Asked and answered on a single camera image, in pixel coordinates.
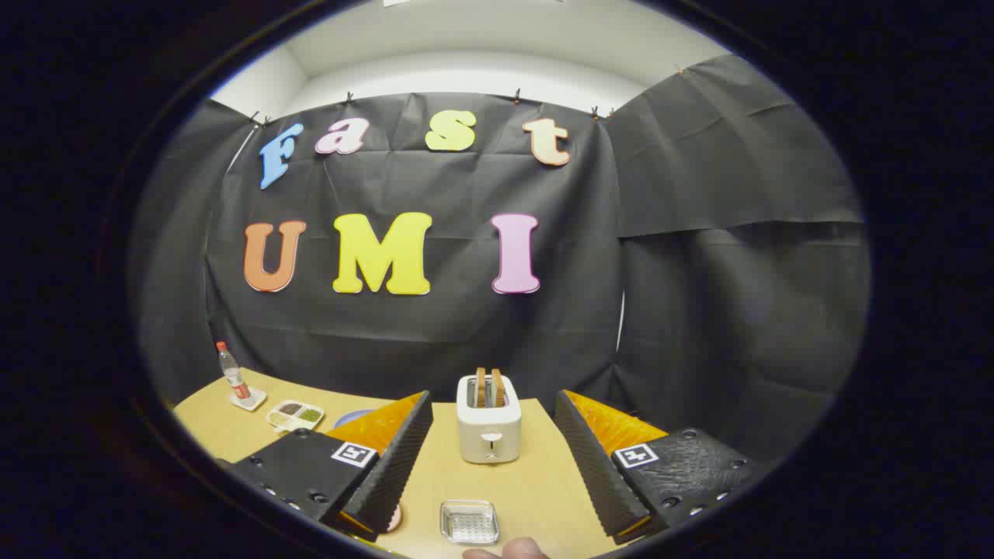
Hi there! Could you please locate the metal wire basket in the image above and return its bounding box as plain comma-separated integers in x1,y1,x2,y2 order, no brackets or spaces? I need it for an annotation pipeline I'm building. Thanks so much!
440,499,500,545

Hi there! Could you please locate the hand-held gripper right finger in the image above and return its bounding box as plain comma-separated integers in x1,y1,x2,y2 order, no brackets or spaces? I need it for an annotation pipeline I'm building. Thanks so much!
554,390,766,544

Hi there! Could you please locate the clear bottle with red cap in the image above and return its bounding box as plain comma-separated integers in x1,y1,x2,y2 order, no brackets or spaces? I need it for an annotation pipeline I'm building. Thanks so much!
216,342,252,401

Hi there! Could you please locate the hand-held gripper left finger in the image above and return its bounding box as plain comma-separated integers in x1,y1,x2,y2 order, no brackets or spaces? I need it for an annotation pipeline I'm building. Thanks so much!
225,391,434,543

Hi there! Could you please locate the white toaster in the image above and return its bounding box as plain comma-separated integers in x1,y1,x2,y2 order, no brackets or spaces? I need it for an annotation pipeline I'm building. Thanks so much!
457,374,523,465

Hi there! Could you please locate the white compartment seasoning dish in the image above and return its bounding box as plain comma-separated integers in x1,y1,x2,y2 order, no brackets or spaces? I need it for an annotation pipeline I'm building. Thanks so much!
266,400,325,432

